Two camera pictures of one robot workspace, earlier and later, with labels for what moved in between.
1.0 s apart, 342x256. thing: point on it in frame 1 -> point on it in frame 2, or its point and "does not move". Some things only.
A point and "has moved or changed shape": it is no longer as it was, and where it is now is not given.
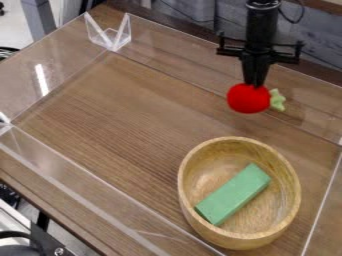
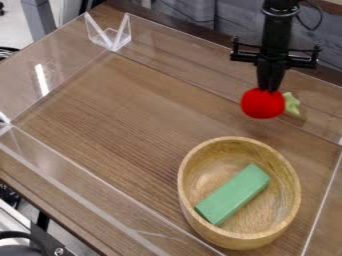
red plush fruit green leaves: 247,99 has moved or changed shape
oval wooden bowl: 238,192 does not move
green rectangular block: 231,197 does not move
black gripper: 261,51 -> 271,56
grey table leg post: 40,17 does not move
